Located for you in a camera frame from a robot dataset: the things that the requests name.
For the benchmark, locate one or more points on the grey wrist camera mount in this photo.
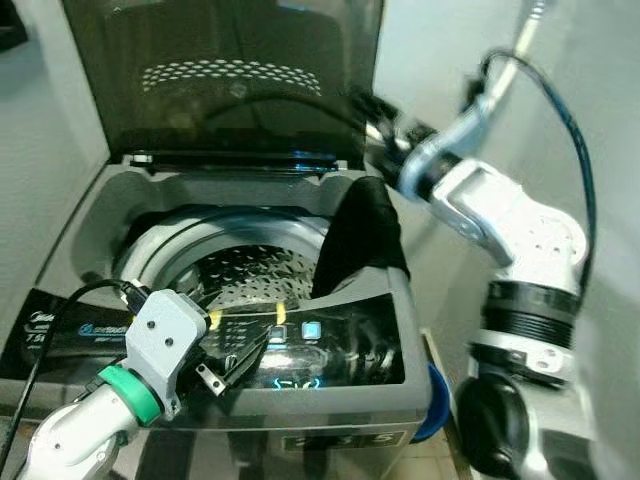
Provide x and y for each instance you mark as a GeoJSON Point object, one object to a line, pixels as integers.
{"type": "Point", "coordinates": [450, 135]}
{"type": "Point", "coordinates": [160, 335]}

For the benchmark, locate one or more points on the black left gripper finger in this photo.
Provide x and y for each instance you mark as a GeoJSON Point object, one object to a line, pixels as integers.
{"type": "Point", "coordinates": [245, 365]}
{"type": "Point", "coordinates": [222, 318]}

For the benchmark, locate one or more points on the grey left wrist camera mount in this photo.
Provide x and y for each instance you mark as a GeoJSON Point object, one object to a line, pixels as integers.
{"type": "Point", "coordinates": [160, 335]}

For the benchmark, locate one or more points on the black window frame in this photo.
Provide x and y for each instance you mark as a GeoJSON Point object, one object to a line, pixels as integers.
{"type": "Point", "coordinates": [10, 36]}

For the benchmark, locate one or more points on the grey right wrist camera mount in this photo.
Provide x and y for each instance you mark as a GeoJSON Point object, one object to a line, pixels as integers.
{"type": "Point", "coordinates": [450, 135]}

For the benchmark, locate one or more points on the wide yellow tape strip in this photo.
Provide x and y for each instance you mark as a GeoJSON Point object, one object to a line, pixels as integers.
{"type": "Point", "coordinates": [215, 320]}

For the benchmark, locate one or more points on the black garment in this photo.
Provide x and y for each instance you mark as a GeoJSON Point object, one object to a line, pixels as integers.
{"type": "Point", "coordinates": [360, 240]}

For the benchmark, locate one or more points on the grey top-load washing machine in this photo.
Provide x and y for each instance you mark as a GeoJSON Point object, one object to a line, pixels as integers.
{"type": "Point", "coordinates": [250, 450]}

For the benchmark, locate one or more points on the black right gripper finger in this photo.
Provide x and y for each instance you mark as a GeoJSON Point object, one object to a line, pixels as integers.
{"type": "Point", "coordinates": [378, 134]}
{"type": "Point", "coordinates": [367, 106]}

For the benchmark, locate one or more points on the narrow yellow tape strip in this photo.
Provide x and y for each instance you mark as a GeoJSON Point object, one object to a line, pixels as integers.
{"type": "Point", "coordinates": [280, 315]}

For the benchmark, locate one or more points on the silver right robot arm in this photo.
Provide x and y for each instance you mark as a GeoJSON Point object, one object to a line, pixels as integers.
{"type": "Point", "coordinates": [520, 230]}

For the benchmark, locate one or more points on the perforated steel washer drum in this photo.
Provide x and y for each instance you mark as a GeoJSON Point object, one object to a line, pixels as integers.
{"type": "Point", "coordinates": [250, 270]}

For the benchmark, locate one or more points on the dark tinted washer lid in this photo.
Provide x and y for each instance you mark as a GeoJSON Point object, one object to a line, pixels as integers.
{"type": "Point", "coordinates": [200, 40]}

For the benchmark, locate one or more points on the blue plastic bucket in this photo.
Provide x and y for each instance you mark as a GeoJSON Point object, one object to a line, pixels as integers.
{"type": "Point", "coordinates": [435, 400]}

